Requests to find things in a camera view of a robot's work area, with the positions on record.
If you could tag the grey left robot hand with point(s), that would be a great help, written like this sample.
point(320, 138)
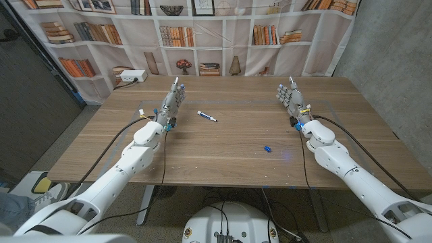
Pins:
point(170, 104)

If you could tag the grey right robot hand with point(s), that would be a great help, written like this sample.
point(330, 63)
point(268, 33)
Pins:
point(296, 103)

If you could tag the white blue marker pen body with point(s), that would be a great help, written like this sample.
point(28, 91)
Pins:
point(205, 115)

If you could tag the blue pen cap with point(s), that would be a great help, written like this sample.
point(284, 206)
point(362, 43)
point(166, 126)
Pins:
point(267, 148)

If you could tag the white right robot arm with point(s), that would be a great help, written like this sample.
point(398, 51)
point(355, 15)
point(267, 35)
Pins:
point(364, 189)

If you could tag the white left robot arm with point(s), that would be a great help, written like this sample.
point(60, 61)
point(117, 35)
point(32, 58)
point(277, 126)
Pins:
point(101, 192)

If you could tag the white power strip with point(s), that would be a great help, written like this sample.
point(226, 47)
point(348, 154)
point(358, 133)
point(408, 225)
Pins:
point(133, 75)

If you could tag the printed bookshelf backdrop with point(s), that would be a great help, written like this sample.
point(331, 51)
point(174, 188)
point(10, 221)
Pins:
point(135, 37)

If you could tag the black ribbed round base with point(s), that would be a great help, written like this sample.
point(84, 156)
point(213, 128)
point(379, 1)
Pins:
point(165, 190)

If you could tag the white metal table leg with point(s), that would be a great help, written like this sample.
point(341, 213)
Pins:
point(145, 206)
point(319, 212)

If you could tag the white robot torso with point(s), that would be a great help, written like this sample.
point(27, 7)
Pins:
point(236, 222)

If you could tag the dark grey door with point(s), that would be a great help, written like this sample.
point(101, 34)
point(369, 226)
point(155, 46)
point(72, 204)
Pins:
point(33, 101)

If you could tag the grey heat sink module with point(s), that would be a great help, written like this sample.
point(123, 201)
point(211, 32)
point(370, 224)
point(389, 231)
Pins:
point(224, 239)

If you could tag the grey white sneaker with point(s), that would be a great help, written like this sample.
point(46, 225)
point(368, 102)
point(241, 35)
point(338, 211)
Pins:
point(54, 194)

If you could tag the white board with yellow patch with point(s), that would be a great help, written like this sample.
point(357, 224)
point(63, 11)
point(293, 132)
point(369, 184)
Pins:
point(42, 185)

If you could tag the blue jeans leg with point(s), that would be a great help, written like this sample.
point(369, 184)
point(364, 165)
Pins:
point(15, 209)

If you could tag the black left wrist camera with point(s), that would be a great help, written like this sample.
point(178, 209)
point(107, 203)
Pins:
point(173, 122)

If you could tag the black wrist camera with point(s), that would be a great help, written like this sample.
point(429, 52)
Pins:
point(173, 122)
point(293, 121)

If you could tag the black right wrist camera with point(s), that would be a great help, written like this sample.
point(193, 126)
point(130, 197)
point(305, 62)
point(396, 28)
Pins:
point(293, 121)

